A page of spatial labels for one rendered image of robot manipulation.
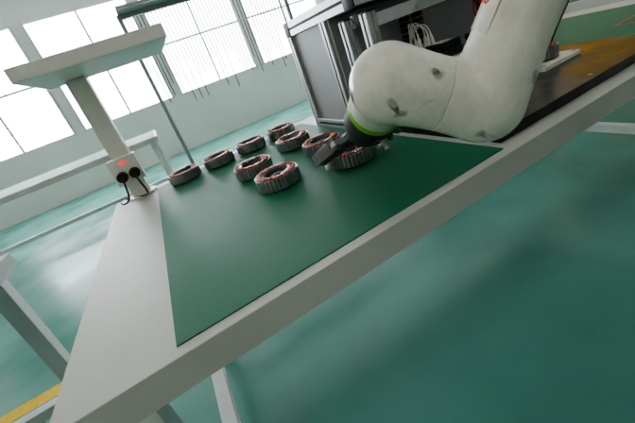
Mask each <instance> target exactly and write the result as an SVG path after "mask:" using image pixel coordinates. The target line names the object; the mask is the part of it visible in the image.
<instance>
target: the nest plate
mask: <svg viewBox="0 0 635 423"><path fill-rule="evenodd" d="M580 53H581V49H573V50H565V51H559V55H557V56H556V57H555V58H553V59H549V60H547V61H545V62H543V63H542V66H541V69H540V72H546V71H548V70H550V69H552V68H554V67H556V66H558V65H559V64H561V63H562V62H564V61H566V60H568V59H570V58H572V57H574V56H576V55H578V54H580Z"/></svg>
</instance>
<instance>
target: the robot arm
mask: <svg viewBox="0 0 635 423"><path fill-rule="evenodd" d="M569 2H570V0H482V2H481V5H480V7H479V10H478V11H477V14H476V16H475V19H474V21H473V23H472V27H471V30H472V31H471V33H470V35H469V38H468V39H467V41H466V44H465V46H464V48H463V50H462V52H461V53H460V54H459V55H458V56H455V57H452V56H448V55H443V54H440V53H437V52H433V51H431V50H427V49H424V48H421V47H418V46H416V45H413V44H410V43H407V42H401V41H384V42H378V43H376V44H374V45H372V46H371V47H369V48H368V49H367V50H365V51H364V52H363V53H362V54H361V55H360V56H359V58H358V59H357V60H356V62H355V64H354V65H353V67H352V71H351V74H350V80H349V89H350V99H349V102H348V105H347V108H346V110H345V113H344V126H345V129H346V133H344V134H343V135H342V136H340V137H339V139H338V140H337V139H336V138H335V137H332V138H330V139H329V141H328V143H326V144H325V145H324V146H322V147H321V148H320V150H319V151H318V152H317V153H316V154H315V155H314V156H313V157H312V159H313V161H314V163H315V165H316V167H319V166H320V165H321V166H324V167H325V169H326V171H329V170H330V167H331V164H332V160H334V159H335V158H337V157H338V156H340V155H341V154H343V153H344V152H349V151H352V150H353V149H355V148H356V147H357V146H361V147H372V146H375V145H377V148H378V149H381V148H382V146H383V147H384V149H385V150H388V149H389V148H390V145H389V144H388V141H392V140H394V137H393V133H396V134H399V133H400V132H401V130H400V128H399V126H400V127H414V128H420V129H426V130H431V131H435V132H438V133H442V134H445V135H449V136H452V137H456V138H458V139H461V140H464V141H468V142H472V143H488V142H492V141H495V140H498V139H501V138H503V137H504V136H506V135H507V134H508V133H510V132H511V131H512V130H513V129H514V128H515V127H516V126H517V125H518V124H519V123H520V122H521V121H522V119H523V116H524V114H525V112H526V109H527V106H528V103H529V99H530V96H531V94H532V92H533V89H534V86H535V83H536V80H537V77H538V75H539V72H540V69H541V66H542V63H543V61H544V58H545V55H546V53H547V49H548V47H549V45H550V44H551V42H552V40H553V38H554V36H555V34H556V31H557V29H558V26H559V23H560V21H561V19H562V17H563V14H564V12H565V10H566V8H567V6H568V4H569ZM350 145H351V146H350Z"/></svg>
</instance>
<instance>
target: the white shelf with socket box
mask: <svg viewBox="0 0 635 423"><path fill-rule="evenodd" d="M166 36H167V35H166V33H165V31H164V29H163V25H162V24H161V23H157V24H155V25H149V26H146V27H143V28H139V29H136V30H133V31H130V32H127V33H124V34H120V35H117V36H114V37H110V38H108V39H105V40H102V41H98V42H93V43H89V44H86V45H83V46H80V47H77V48H74V49H70V50H67V51H64V52H60V53H58V54H55V55H51V56H48V57H45V58H41V59H36V60H33V61H30V62H27V63H23V64H20V65H17V66H14V67H10V68H8V69H5V70H4V72H5V74H6V75H7V77H8V78H9V81H10V82H11V83H12V84H14V85H21V86H27V87H33V88H40V89H46V90H52V89H55V88H58V87H60V86H63V85H66V86H67V88H68V89H69V91H70V93H71V94H72V96H73V97H74V98H75V100H76V102H77V104H78V106H79V107H80V109H81V111H82V112H83V114H84V116H85V117H86V119H87V121H88V122H89V124H90V126H91V127H92V129H93V130H94V133H95V134H96V136H97V138H98V139H99V141H100V142H101V143H102V145H103V147H104V148H105V150H106V152H107V153H108V155H109V157H110V158H111V161H107V163H106V165H107V167H108V169H109V170H110V172H111V174H112V176H113V177H114V179H115V181H116V182H117V184H118V186H119V187H123V186H125V189H126V191H127V194H128V198H126V200H127V202H126V203H123V202H122V201H120V203H121V205H127V204H128V203H129V202H130V201H136V200H139V199H141V198H144V197H146V196H148V195H150V194H152V193H154V192H155V191H156V190H157V189H158V188H157V186H151V187H150V185H149V183H148V182H147V180H146V171H145V169H144V168H143V166H142V164H141V163H140V161H139V160H138V158H137V156H136V154H135V153H134V151H132V152H130V150H129V148H128V146H127V144H126V143H125V141H124V139H123V138H122V136H121V134H120V132H119V131H118V129H117V127H116V125H115V124H114V122H113V120H112V118H111V117H110V115H109V113H108V112H107V110H106V108H105V106H104V105H103V103H102V101H101V99H100V98H99V96H98V94H97V93H96V91H95V89H94V87H93V85H92V83H91V81H90V80H89V78H88V77H90V76H95V75H98V74H101V73H104V72H107V71H109V70H112V69H115V68H118V67H121V66H124V65H127V64H130V63H133V62H135V61H138V60H141V59H146V58H149V57H152V56H155V55H159V54H161V53H162V52H163V47H164V43H165V40H166ZM127 186H128V187H127ZM128 188H129V190H130V192H131V194H132V196H130V195H129V190H128Z"/></svg>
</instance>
